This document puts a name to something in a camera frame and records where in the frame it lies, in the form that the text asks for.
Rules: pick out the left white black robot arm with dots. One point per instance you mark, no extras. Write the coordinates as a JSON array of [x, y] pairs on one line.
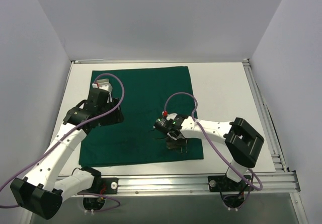
[[40, 191]]

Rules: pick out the back aluminium rail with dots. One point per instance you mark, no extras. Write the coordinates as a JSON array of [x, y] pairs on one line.
[[96, 61]]

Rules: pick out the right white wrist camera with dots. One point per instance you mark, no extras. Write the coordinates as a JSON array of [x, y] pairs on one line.
[[169, 116]]

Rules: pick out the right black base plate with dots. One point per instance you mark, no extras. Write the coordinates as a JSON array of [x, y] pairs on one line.
[[220, 183]]

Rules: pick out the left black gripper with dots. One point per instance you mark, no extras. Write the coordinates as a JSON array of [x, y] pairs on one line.
[[112, 113]]

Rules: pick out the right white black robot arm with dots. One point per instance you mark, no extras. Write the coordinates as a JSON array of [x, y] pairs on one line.
[[241, 139]]

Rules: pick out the front aluminium rail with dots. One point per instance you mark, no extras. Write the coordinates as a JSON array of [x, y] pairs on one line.
[[172, 185]]

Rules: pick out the right aluminium rail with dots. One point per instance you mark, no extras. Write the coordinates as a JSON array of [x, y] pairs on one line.
[[270, 133]]

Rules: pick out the aluminium rail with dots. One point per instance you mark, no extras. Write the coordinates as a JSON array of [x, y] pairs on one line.
[[96, 61], [270, 133], [172, 185]]

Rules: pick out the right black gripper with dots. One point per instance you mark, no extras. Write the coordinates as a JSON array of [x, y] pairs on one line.
[[176, 143]]

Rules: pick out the green surgical cloth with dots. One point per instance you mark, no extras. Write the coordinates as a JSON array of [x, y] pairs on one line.
[[148, 92]]

